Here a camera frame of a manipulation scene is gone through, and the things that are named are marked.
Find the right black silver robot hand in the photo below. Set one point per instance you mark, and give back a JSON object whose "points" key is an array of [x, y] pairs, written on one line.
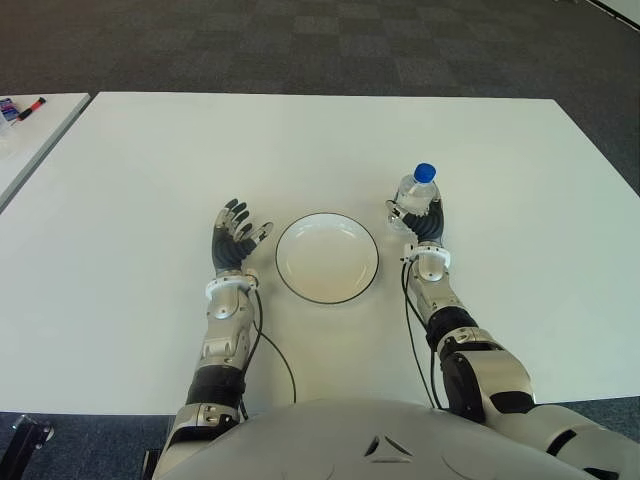
{"points": [[430, 227]]}

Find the black wheeled stand base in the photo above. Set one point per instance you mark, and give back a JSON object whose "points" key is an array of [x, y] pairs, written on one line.
{"points": [[27, 435]]}

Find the clear water bottle blue cap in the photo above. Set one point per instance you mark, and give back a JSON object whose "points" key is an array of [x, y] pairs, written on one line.
{"points": [[417, 192]]}

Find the red black marker pen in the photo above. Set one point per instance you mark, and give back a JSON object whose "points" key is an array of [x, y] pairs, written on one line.
{"points": [[32, 107]]}

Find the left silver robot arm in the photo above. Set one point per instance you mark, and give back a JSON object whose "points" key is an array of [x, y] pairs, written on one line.
{"points": [[222, 307]]}

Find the white side table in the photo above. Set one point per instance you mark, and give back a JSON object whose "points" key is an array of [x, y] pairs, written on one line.
{"points": [[30, 150]]}

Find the blue white packet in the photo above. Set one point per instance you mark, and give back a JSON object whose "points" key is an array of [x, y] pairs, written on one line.
{"points": [[7, 110]]}

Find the grey robot torso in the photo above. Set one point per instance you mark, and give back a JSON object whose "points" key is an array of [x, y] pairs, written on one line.
{"points": [[375, 440]]}

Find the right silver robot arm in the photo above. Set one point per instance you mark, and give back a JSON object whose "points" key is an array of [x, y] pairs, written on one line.
{"points": [[432, 272]]}

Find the white plate black rim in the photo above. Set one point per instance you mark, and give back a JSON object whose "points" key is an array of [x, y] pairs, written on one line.
{"points": [[327, 260]]}

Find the white wall panel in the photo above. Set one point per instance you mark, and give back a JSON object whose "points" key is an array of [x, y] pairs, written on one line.
{"points": [[620, 10]]}

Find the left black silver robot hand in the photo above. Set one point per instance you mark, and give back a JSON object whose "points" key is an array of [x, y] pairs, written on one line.
{"points": [[229, 247]]}

